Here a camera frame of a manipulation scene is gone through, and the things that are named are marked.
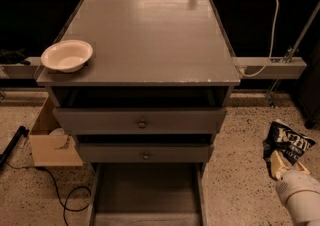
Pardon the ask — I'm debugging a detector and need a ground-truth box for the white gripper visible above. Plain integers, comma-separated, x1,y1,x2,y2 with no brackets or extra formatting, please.
270,150,320,207

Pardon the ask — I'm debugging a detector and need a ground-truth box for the blue chip bag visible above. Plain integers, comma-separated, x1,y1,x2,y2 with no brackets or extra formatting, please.
263,120,316,173

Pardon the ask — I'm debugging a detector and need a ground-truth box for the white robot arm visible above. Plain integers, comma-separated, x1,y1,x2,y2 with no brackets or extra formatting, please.
270,150,320,226

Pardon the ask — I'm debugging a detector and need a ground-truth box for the round top drawer knob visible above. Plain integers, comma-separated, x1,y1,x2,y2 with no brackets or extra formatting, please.
138,120,147,129

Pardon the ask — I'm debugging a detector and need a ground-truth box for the grey drawer cabinet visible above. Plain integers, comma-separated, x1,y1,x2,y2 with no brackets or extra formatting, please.
35,0,242,171

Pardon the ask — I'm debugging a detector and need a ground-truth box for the grey bottom drawer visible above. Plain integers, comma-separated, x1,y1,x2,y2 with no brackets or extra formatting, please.
86,163,207,226

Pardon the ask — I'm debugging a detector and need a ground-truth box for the grey drawer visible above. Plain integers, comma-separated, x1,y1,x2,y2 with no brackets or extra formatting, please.
54,87,226,135
77,134,213,163
86,163,207,226

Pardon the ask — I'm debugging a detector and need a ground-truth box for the grey middle drawer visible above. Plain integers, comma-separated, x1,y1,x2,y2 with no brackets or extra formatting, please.
77,134,213,163

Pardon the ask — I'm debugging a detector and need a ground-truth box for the grey top drawer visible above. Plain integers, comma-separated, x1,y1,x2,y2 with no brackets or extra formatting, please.
54,87,226,135

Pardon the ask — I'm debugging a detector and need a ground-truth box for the dark cart at right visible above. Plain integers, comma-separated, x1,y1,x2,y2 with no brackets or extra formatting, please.
295,41,320,129

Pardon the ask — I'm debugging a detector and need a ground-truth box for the cardboard box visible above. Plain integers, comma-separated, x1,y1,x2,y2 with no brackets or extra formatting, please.
28,98,83,167

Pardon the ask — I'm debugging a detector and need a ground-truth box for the white bowl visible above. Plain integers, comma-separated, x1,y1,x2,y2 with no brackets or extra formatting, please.
41,40,93,73

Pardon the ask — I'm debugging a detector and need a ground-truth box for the black bar on floor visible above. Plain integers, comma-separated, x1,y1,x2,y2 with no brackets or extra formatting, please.
0,126,29,168

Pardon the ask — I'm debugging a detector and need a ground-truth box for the white hanging cable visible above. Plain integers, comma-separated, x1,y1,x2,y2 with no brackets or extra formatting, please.
238,0,280,78

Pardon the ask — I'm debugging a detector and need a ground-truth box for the black floor cable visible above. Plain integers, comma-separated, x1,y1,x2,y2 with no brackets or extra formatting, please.
4,159,92,226

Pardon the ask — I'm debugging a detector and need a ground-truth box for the black object on rail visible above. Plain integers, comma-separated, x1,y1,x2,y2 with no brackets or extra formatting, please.
0,49,30,65

